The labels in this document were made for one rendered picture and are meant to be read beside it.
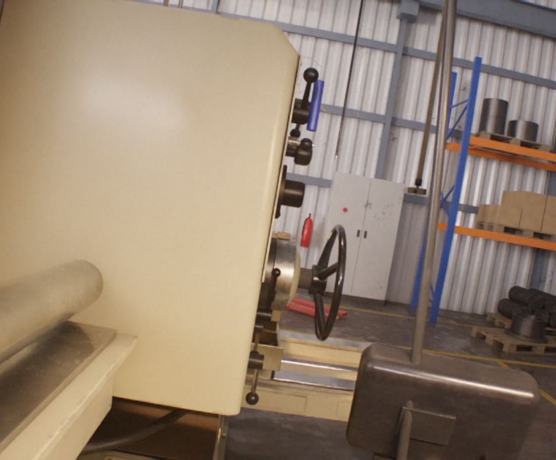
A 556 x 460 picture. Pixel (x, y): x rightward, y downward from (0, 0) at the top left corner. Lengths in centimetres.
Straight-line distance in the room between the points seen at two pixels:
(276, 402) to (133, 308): 133
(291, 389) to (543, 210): 710
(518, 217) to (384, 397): 782
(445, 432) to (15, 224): 97
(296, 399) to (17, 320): 173
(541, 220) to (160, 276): 816
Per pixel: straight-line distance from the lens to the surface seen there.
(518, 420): 104
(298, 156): 150
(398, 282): 942
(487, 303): 1014
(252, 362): 127
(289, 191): 132
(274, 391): 233
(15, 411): 74
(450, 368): 100
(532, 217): 884
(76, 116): 114
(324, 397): 236
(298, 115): 118
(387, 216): 863
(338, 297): 145
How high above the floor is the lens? 155
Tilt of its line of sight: 3 degrees down
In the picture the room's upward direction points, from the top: 10 degrees clockwise
